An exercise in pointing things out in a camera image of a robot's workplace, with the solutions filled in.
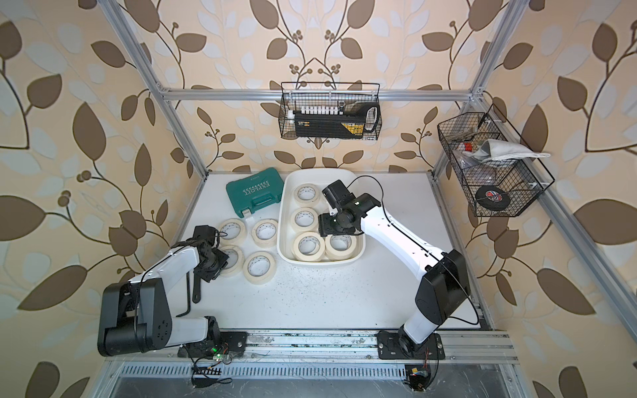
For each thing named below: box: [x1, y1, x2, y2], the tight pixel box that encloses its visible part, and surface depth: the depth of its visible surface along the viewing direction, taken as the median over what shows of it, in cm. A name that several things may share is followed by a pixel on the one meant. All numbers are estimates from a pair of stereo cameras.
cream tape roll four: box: [242, 250, 278, 285], surface depth 91 cm
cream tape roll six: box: [293, 183, 321, 206], surface depth 113 cm
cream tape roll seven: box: [291, 231, 326, 263], surface depth 91 cm
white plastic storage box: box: [277, 169, 366, 267], surface depth 97 cm
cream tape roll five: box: [289, 206, 319, 233], surface depth 103 cm
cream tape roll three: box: [219, 218, 248, 246], surface depth 101 cm
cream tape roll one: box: [218, 244, 246, 277], surface depth 91 cm
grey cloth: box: [471, 138, 552, 163], surface depth 63 cm
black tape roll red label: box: [475, 185, 511, 212], surface depth 73 cm
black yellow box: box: [294, 112, 367, 139], surface depth 86 cm
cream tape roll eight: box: [251, 218, 280, 248], surface depth 101 cm
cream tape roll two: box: [325, 234, 357, 261], surface depth 90 cm
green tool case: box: [225, 167, 285, 219], surface depth 110 cm
